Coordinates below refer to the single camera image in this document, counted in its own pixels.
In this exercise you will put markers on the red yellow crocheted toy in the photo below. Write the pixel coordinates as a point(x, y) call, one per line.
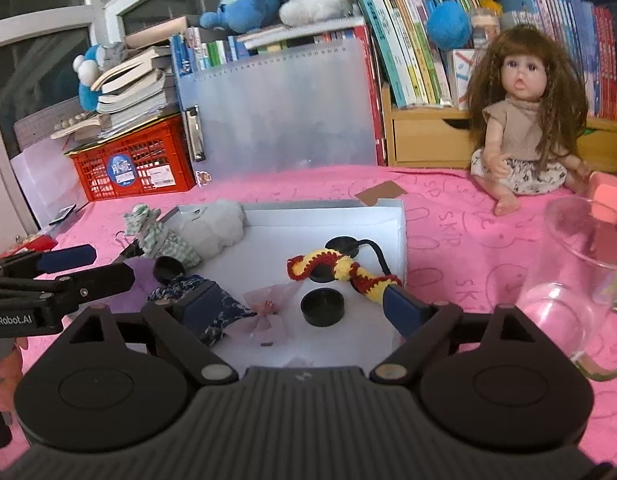
point(348, 270)

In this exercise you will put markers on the white cardboard box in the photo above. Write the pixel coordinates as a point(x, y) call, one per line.
point(278, 240)

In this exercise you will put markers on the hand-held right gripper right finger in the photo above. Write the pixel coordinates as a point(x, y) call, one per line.
point(403, 307)

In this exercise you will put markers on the person's left hand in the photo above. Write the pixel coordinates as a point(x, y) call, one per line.
point(8, 375)

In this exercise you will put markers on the large blue white plush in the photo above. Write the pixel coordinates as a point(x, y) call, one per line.
point(448, 22)

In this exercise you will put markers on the black round cap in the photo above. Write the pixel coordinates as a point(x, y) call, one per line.
point(322, 307)
point(168, 269)

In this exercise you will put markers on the pink translucent wrapper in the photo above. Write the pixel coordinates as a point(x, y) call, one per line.
point(266, 315)

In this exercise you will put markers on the red booklet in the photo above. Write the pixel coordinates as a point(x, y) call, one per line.
point(23, 247)

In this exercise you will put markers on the row of blue green books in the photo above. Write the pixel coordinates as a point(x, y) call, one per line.
point(223, 50)

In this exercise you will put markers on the red plastic crate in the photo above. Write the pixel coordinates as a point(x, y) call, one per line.
point(133, 160)

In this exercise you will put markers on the blue patterned cloth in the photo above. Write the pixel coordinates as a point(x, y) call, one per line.
point(234, 310)

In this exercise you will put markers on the translucent clipboard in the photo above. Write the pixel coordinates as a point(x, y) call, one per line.
point(288, 110)

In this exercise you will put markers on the brown card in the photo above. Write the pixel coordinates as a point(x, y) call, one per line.
point(381, 192)

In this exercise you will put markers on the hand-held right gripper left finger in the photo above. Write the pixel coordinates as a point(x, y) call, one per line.
point(208, 305)

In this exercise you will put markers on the row of colourful children's books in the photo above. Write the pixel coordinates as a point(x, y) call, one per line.
point(413, 45)

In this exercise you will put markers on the brown haired baby doll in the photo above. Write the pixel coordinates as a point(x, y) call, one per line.
point(518, 110)

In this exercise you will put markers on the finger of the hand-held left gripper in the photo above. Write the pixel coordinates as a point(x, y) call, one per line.
point(103, 280)
point(68, 256)

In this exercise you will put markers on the pink block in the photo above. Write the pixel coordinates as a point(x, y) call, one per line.
point(608, 200)

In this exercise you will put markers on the stack of worn books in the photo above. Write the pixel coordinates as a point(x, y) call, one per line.
point(133, 85)

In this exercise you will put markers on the small blue white plush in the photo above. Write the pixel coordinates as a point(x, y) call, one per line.
point(88, 75)

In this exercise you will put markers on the blue folder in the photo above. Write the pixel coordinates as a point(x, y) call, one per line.
point(177, 67)

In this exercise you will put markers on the clear glass cup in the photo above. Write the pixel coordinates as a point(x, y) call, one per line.
point(563, 280)

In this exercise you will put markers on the green checked cloth doll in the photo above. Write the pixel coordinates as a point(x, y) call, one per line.
point(158, 240)

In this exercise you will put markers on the wooden shelf with drawers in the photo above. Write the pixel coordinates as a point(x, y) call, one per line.
point(423, 135)

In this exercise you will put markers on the pink printed blanket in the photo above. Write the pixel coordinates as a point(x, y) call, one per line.
point(438, 240)

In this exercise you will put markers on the blue alien plush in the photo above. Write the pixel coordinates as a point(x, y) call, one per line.
point(248, 2)

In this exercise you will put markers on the white plush toy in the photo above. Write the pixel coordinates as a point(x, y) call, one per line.
point(208, 225)

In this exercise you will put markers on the small dark packet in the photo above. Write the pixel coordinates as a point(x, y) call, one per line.
point(63, 212)

